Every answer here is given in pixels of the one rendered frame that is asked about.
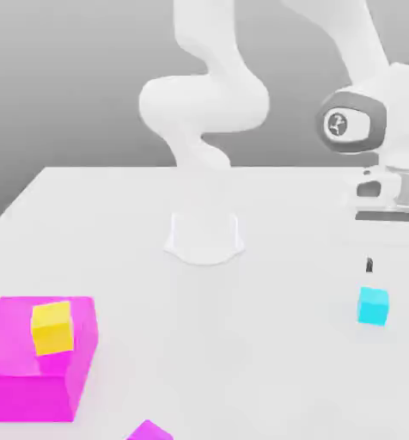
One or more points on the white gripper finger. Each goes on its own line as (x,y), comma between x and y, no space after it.
(369,265)

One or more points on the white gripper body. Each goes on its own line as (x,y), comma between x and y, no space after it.
(390,216)

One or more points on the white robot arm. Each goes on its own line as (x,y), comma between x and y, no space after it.
(204,103)

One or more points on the small cyan cube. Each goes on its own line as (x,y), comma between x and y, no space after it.
(373,307)

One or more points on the small magenta cube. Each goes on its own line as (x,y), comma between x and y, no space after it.
(148,431)

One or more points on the small yellow cube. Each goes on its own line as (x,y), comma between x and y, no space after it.
(52,330)

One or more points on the large magenta box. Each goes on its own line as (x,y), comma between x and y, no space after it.
(25,395)

